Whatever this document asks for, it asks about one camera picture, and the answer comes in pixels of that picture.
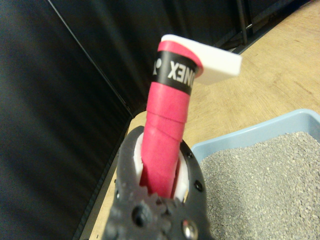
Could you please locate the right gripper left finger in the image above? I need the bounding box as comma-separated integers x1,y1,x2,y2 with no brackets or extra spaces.
116,125,163,221

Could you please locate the black curtain stand pole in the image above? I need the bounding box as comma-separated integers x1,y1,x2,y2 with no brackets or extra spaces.
235,0,249,45

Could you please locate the blue litter tray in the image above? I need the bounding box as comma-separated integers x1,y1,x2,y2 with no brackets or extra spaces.
190,108,320,240

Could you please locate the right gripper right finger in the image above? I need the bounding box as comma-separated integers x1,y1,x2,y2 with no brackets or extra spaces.
172,139,210,240

